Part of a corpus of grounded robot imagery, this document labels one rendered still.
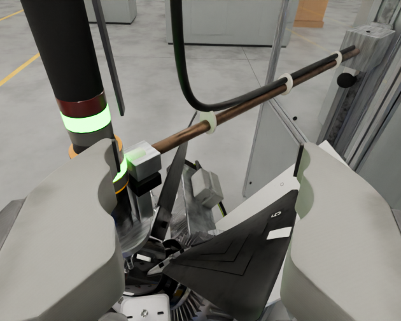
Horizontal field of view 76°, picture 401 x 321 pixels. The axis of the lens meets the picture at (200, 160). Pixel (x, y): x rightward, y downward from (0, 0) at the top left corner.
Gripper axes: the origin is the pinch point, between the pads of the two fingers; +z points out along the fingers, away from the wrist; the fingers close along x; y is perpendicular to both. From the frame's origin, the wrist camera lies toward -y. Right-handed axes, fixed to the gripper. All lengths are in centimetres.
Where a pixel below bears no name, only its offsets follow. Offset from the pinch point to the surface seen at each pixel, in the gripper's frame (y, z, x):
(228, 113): 6.5, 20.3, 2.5
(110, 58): -2.3, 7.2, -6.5
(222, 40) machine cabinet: 62, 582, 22
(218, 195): 44, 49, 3
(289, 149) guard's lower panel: 61, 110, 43
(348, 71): 8, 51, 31
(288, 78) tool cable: 4.2, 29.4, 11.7
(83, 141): 3.5, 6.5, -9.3
